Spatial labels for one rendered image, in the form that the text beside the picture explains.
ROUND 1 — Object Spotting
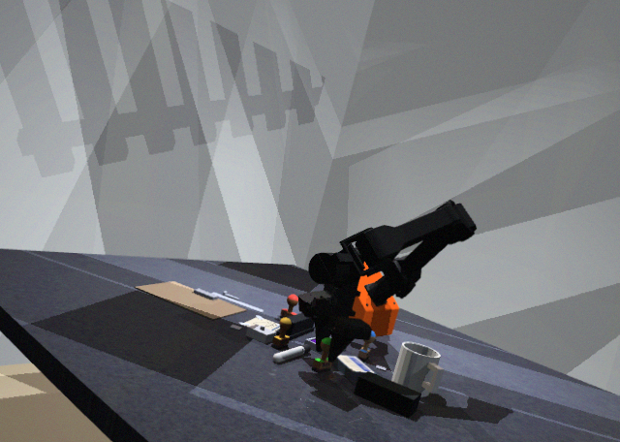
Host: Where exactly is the red rubber stamp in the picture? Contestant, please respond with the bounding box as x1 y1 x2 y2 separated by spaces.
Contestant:
280 295 298 318

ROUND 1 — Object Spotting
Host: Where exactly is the grey mug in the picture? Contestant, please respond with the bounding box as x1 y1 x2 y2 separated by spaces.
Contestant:
391 342 444 396

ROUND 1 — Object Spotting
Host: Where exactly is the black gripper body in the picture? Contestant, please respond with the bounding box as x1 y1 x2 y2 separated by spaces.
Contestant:
316 283 373 340

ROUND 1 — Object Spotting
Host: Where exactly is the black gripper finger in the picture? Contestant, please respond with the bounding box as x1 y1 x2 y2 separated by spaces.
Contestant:
312 316 336 352
328 328 355 363

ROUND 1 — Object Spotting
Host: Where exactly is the white rounded cylinder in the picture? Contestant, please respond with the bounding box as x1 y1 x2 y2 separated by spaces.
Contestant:
272 344 311 363

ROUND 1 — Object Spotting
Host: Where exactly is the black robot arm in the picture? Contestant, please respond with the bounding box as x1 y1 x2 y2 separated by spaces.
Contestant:
298 200 477 318

